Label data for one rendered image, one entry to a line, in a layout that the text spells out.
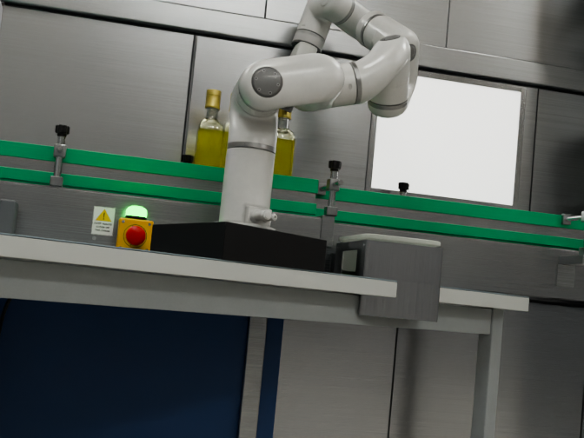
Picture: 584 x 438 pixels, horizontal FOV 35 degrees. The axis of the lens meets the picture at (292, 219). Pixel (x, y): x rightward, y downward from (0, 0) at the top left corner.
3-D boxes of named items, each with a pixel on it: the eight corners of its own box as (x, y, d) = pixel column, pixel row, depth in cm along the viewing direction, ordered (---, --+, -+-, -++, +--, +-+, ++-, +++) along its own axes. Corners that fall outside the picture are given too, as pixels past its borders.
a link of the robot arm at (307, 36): (291, 36, 229) (287, 46, 229) (300, 26, 221) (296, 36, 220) (318, 48, 231) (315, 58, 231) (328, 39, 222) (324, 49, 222)
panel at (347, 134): (512, 212, 251) (521, 89, 254) (517, 211, 248) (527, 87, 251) (182, 171, 231) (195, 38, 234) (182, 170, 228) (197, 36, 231)
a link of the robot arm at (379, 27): (331, 24, 201) (331, 88, 209) (382, 59, 185) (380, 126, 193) (395, 11, 207) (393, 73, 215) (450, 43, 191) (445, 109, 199)
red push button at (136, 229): (145, 227, 192) (147, 226, 188) (143, 247, 191) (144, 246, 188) (126, 225, 191) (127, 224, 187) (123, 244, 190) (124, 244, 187)
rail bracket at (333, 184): (323, 219, 219) (328, 167, 220) (344, 215, 203) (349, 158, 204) (311, 217, 218) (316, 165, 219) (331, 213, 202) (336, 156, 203)
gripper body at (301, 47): (288, 43, 229) (273, 83, 228) (299, 31, 219) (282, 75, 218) (315, 55, 231) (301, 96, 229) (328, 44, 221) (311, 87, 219)
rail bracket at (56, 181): (65, 189, 196) (72, 127, 198) (65, 186, 189) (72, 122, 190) (45, 187, 196) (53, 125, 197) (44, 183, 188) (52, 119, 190)
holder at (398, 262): (395, 283, 220) (398, 251, 221) (440, 285, 194) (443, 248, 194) (326, 276, 216) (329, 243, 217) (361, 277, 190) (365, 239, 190)
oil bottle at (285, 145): (282, 219, 224) (291, 131, 226) (288, 217, 218) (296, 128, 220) (260, 216, 222) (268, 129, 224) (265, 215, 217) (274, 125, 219)
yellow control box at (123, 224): (147, 257, 198) (150, 222, 198) (149, 256, 190) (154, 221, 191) (114, 254, 196) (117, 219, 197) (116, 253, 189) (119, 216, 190)
